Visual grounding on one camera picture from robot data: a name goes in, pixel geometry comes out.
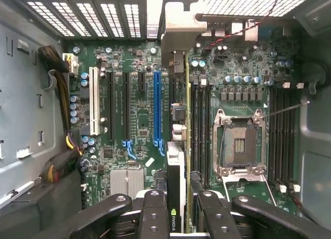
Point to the CPU socket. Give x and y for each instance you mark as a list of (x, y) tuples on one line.
[(240, 146)]

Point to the white power connector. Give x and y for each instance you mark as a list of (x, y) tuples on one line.
[(72, 64)]

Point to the metal socket cover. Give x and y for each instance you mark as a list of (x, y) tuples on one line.
[(243, 179)]

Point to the silver chipset heatsink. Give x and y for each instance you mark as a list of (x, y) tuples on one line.
[(119, 182)]

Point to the blue expansion slot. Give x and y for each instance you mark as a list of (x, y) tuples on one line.
[(157, 107)]

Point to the short black expansion slot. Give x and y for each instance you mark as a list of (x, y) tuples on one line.
[(142, 82)]

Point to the long black expansion slot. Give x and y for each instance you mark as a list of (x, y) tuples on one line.
[(173, 91), (126, 107), (111, 107)]

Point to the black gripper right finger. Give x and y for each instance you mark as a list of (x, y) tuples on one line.
[(217, 215)]

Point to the open PC case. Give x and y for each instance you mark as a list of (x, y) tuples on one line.
[(315, 146)]

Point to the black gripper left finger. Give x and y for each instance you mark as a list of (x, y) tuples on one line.
[(155, 213)]

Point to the white expansion slot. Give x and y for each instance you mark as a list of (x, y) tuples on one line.
[(94, 99)]

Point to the black plastic shroud box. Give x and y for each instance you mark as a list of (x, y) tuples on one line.
[(38, 213)]

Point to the green motherboard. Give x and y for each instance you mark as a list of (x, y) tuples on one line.
[(144, 114)]

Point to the thin metal locking lever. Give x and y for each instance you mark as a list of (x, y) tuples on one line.
[(222, 146), (284, 110)]

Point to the black RAM slot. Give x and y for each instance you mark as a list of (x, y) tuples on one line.
[(278, 135), (285, 135), (200, 133), (271, 135), (205, 133), (194, 133), (292, 135), (210, 133)]

